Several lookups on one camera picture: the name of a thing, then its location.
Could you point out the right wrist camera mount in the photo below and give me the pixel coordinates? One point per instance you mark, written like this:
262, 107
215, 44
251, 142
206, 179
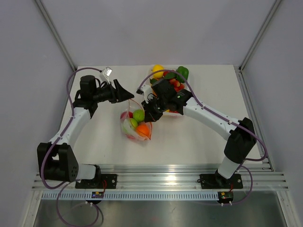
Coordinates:
144, 90

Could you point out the clear zip top bag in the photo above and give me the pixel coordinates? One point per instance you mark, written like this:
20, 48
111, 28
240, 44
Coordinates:
131, 106

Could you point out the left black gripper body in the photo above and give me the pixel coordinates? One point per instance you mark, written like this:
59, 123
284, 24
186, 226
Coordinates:
107, 93

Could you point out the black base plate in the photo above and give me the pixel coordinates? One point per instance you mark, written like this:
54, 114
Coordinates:
208, 181
107, 181

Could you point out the green apple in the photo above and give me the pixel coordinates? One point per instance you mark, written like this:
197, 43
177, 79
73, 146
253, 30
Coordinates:
133, 123

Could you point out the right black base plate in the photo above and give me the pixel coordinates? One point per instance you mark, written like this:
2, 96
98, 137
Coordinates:
208, 181

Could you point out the green bell pepper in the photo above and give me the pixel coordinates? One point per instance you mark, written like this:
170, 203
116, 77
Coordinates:
182, 74

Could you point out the red strawberry bunch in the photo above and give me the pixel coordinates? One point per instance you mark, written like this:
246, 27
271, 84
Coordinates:
176, 84

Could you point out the green lime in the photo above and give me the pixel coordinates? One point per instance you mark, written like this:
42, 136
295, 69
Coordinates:
138, 115

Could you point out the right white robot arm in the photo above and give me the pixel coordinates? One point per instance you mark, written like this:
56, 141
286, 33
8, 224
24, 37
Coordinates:
239, 134

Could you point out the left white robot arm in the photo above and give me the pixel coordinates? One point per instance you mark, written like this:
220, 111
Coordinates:
56, 158

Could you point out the green leaf with stem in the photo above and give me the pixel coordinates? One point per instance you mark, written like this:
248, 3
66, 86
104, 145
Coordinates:
166, 75

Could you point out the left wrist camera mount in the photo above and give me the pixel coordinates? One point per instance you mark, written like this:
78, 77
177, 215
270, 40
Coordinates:
105, 74

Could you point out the orange fruit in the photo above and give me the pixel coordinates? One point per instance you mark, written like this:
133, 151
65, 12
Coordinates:
143, 130

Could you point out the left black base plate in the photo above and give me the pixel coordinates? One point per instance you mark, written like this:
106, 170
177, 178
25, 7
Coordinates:
107, 181

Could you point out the yellow lemon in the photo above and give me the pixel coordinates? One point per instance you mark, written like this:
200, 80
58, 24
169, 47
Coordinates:
157, 71

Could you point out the white slotted cable duct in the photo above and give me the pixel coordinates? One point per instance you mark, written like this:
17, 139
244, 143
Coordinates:
131, 196

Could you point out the white plastic basket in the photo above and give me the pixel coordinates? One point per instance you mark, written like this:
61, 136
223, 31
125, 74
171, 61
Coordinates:
170, 68

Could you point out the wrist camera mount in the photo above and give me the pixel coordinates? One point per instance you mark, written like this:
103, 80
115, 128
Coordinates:
144, 90
105, 74

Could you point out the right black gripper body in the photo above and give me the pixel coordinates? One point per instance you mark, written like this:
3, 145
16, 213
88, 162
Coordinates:
155, 107

